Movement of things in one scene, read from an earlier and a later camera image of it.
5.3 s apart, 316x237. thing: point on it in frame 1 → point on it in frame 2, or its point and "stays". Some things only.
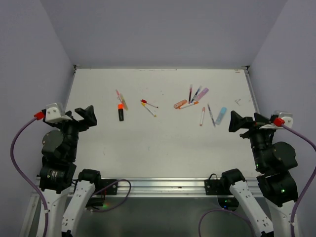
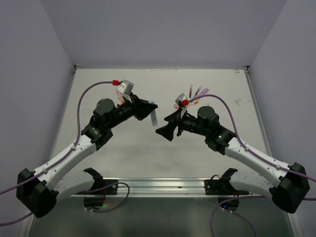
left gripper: [90, 119] → [140, 107]
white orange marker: [183, 106] stays
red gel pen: [190, 94] stays
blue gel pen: [196, 94] stays
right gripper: [237, 121] → [174, 119]
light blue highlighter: [220, 115] → [153, 115]
